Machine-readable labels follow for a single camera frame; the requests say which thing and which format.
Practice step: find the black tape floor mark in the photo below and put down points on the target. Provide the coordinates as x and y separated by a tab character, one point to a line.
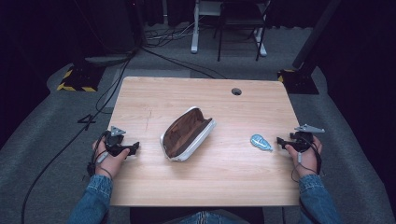
87	120

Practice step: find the person's left hand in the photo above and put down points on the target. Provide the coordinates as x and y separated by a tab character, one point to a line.
109	161

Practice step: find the person's right hand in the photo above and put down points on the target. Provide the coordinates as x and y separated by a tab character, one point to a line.
307	160

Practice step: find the dark slanted stand pole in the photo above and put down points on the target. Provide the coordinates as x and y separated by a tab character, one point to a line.
314	34

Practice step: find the black metal chair frame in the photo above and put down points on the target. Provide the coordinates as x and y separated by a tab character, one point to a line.
239	18

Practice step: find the blue leaf-shaped eraser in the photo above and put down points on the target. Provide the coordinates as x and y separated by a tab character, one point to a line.
261	142

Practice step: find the white desk frame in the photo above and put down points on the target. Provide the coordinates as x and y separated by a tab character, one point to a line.
195	31

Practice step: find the grey flat stand foot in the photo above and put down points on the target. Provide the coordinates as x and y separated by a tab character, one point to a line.
109	59

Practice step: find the black yellow striped stand base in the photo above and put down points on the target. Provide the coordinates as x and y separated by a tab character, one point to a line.
81	78
299	81

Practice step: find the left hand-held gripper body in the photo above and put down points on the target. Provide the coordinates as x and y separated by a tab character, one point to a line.
114	140

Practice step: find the person's legs in jeans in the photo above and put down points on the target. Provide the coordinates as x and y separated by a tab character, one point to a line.
205	217

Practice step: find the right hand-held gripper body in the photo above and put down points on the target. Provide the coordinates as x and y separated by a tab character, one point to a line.
302	137

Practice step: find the white pencil case brown lining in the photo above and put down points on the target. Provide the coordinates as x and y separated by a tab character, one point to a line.
186	134

